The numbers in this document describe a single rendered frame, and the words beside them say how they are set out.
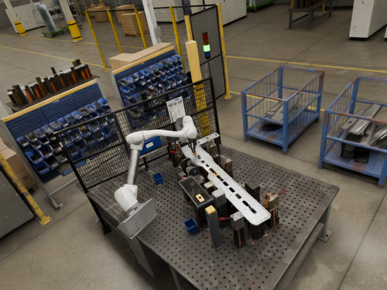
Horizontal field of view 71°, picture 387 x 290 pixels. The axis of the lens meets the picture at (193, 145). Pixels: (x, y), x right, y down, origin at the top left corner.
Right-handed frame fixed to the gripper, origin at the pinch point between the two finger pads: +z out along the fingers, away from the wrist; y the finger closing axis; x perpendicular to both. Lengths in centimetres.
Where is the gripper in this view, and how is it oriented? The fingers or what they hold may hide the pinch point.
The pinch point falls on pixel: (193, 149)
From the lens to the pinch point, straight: 302.4
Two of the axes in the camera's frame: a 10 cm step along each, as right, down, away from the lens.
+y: 8.7, -3.8, 3.0
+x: -4.6, -4.3, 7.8
